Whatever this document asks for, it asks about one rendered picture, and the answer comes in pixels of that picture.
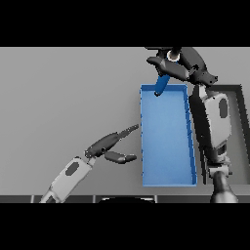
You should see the blue pipe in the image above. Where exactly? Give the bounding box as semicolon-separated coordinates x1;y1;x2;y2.
153;48;182;98

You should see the dark grey bin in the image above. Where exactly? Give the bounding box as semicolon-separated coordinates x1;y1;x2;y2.
194;84;250;186

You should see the blue bin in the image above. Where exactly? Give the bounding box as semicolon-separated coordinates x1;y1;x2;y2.
139;83;198;188

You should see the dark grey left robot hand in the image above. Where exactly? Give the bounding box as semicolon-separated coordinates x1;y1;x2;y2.
84;123;141;165

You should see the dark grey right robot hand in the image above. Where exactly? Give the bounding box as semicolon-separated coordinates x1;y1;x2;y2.
145;47;219;87

